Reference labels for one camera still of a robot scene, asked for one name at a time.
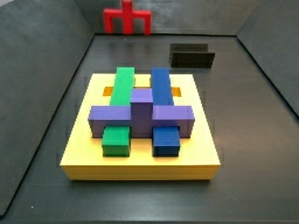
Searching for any black angle bracket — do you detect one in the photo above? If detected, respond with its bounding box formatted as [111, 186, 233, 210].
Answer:
[170, 44, 215, 68]

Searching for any yellow base board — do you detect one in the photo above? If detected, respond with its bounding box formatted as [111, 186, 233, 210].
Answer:
[60, 73, 221, 180]

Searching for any green long block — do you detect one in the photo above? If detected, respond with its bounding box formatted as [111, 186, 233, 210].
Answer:
[102, 67, 135, 157]

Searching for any blue long block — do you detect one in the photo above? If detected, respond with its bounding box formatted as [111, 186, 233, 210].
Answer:
[151, 67, 182, 157]

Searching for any red three-legged block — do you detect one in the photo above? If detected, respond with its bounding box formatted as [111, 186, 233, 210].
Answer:
[103, 0, 153, 35]

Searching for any purple cross block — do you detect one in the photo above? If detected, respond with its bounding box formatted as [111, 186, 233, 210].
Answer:
[88, 88, 195, 138]

